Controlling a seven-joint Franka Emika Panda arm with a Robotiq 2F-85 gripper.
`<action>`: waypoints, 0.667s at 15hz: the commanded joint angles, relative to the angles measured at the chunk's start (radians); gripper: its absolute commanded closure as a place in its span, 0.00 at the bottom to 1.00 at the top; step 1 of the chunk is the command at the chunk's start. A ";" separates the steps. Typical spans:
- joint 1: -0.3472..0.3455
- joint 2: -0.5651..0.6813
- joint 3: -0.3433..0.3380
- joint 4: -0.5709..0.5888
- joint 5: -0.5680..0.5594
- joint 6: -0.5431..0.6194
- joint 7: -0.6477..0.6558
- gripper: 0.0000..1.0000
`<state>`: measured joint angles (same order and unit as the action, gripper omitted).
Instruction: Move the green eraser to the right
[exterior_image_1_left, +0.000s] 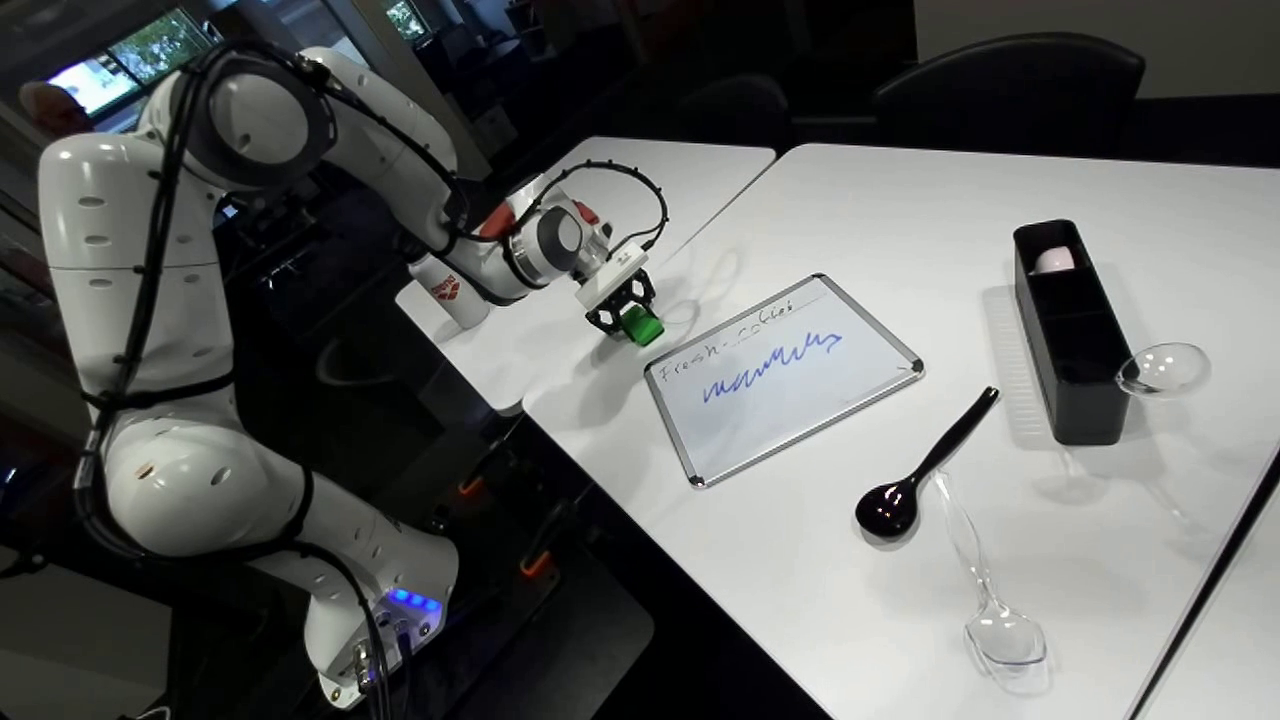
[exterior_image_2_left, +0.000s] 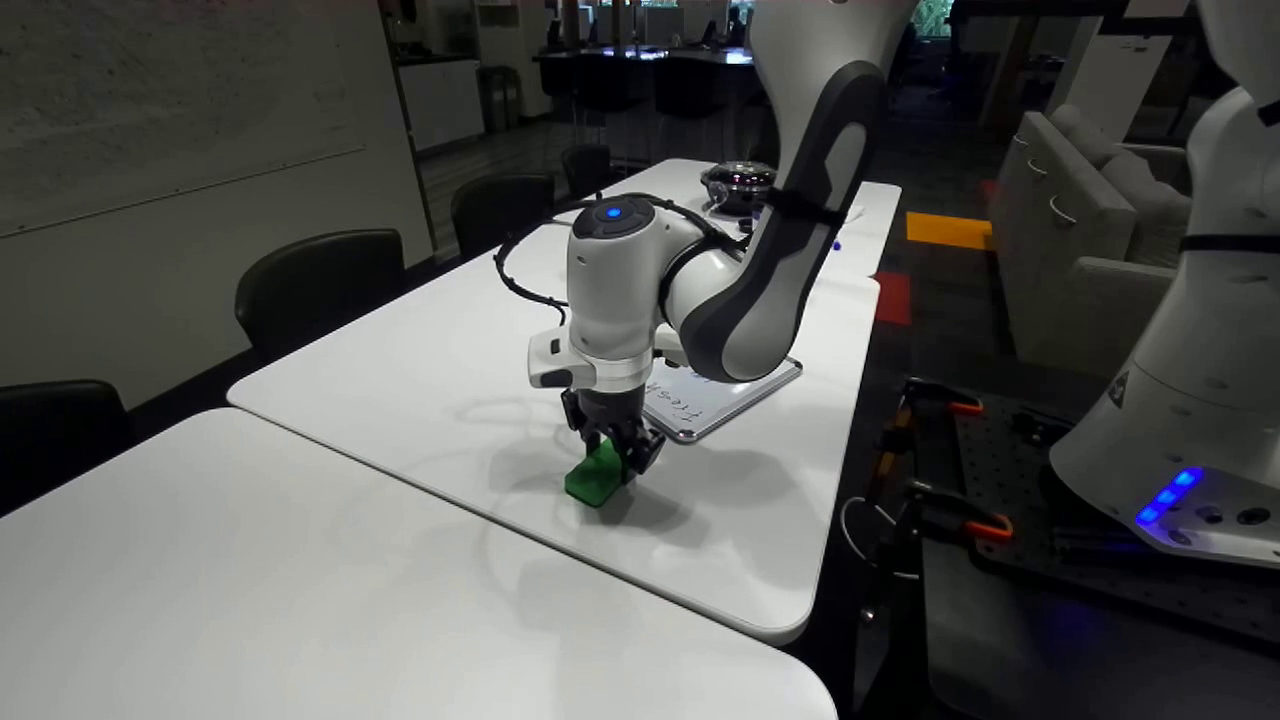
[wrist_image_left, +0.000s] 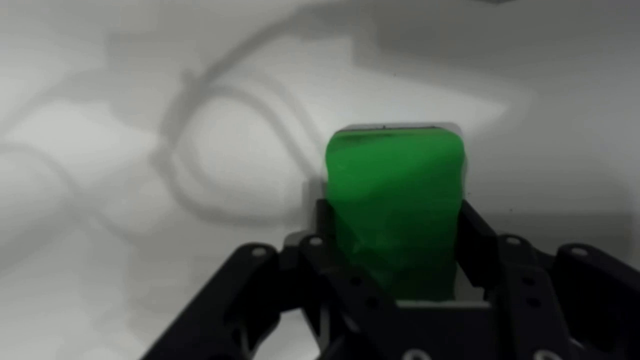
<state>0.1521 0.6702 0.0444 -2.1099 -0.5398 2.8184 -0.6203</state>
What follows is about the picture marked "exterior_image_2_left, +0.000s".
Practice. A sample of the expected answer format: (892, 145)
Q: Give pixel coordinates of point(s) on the dark metal bowl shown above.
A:
(733, 181)

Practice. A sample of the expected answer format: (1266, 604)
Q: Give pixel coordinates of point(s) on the orange black clamp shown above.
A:
(963, 519)
(941, 398)

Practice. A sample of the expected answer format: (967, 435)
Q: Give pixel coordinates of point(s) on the dark trash bin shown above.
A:
(503, 98)

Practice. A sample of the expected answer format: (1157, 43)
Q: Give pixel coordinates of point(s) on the green eraser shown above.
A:
(593, 478)

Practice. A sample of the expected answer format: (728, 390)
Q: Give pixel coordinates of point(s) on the black office chair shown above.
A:
(317, 281)
(53, 435)
(503, 210)

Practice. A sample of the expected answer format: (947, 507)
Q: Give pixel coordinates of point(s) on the yellow block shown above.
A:
(951, 229)

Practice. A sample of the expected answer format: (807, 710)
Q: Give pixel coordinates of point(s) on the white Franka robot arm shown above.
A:
(754, 286)

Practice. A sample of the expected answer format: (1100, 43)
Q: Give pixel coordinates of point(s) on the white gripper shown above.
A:
(593, 361)

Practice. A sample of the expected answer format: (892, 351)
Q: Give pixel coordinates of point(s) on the black robot stand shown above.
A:
(1065, 614)

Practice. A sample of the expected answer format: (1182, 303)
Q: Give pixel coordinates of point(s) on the light grey armchair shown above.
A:
(1087, 252)

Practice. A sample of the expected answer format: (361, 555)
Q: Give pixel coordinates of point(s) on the small framed whiteboard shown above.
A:
(727, 390)

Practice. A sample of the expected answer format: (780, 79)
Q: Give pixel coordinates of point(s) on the blue pen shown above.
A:
(839, 246)

